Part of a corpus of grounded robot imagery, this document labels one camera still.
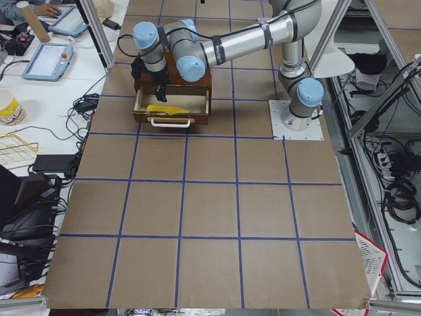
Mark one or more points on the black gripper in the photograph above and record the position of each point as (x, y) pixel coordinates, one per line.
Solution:
(158, 78)

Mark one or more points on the yellow toy corn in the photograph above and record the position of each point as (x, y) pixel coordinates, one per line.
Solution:
(166, 109)

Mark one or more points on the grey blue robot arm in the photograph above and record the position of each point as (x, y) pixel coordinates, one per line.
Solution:
(292, 21)

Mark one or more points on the dark wooden drawer cabinet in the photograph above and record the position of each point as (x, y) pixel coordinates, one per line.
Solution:
(176, 86)

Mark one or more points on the person hand on mouse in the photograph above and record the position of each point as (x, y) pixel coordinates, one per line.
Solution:
(47, 9)

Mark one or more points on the black power adapter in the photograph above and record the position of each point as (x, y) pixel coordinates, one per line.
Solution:
(111, 24)

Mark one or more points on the teach pendant tablet far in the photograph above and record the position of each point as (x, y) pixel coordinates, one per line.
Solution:
(70, 23)

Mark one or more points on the teach pendant tablet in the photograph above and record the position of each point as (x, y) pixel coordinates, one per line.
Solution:
(49, 62)
(70, 23)

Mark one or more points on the teach pendant tablet near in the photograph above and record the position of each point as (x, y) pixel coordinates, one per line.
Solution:
(49, 62)

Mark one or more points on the black red device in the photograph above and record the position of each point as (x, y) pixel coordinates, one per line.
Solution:
(19, 45)

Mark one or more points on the popcorn paper cup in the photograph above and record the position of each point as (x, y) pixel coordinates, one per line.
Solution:
(12, 113)

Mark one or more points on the cardboard tube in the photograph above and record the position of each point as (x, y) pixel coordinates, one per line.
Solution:
(31, 18)

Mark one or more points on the white lamp shade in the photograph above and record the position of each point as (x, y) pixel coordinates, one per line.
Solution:
(330, 63)

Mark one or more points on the black computer equipment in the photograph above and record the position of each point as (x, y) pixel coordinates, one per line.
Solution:
(29, 206)

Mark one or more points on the black cloth item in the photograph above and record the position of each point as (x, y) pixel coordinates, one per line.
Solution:
(369, 63)

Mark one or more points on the orange gold bottle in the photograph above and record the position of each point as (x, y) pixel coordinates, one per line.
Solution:
(30, 292)

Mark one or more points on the white red plastic basket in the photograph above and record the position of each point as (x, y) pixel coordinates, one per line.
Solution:
(374, 260)

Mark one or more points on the aluminium frame post left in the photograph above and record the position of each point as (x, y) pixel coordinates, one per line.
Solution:
(95, 28)

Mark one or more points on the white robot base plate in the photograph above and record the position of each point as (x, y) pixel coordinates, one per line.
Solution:
(287, 127)

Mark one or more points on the gold wire rack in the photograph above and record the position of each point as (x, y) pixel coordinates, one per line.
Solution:
(16, 153)

